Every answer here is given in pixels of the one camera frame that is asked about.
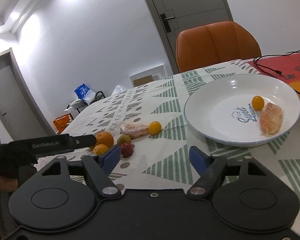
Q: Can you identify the small orange mandarin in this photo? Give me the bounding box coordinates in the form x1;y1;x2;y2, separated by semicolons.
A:
92;144;109;155

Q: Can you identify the large orange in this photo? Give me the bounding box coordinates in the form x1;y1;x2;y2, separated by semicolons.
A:
95;131;114;148

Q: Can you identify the red plum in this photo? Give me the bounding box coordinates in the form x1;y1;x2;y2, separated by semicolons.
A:
120;142;134;158

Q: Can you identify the green yellow plum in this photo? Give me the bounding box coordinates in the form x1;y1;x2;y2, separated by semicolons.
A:
117;134;131;145

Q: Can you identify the kumquat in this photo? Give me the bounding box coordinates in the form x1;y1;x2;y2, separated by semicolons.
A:
148;121;162;135
251;95;264;112

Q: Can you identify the grey side door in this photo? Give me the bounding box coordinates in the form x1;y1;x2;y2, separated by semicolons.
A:
0;48;55;140

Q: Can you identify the white round plate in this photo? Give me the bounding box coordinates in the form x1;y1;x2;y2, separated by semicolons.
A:
184;74;300;147

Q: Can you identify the orange paper bag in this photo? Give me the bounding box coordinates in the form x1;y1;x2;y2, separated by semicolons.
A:
53;114;71;133

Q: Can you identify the black shoe rack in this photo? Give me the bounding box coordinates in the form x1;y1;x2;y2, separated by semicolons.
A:
64;90;106;119

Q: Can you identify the patterned tablecloth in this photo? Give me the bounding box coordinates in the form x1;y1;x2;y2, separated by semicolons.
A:
32;58;300;233

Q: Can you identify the blue plastic bag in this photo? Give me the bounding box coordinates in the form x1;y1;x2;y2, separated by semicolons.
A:
74;83;96;105

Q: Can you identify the peeled pomelo segment in plate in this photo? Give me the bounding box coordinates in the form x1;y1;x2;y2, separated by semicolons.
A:
260;102;283;135

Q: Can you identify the white plastic bag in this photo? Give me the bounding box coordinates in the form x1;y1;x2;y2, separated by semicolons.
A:
112;85;127;95

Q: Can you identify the kumquat in plate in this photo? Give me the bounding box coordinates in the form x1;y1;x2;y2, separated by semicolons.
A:
251;95;264;112

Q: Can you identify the white foam packaging board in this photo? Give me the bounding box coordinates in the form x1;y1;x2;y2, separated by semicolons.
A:
129;64;167;87

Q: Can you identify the orange chair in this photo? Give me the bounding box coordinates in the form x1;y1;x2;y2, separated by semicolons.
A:
175;21;261;73

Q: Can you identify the red table mat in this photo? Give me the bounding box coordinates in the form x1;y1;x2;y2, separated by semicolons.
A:
248;52;300;98

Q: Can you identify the black door handle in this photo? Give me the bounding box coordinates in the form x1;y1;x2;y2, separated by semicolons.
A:
160;13;175;33

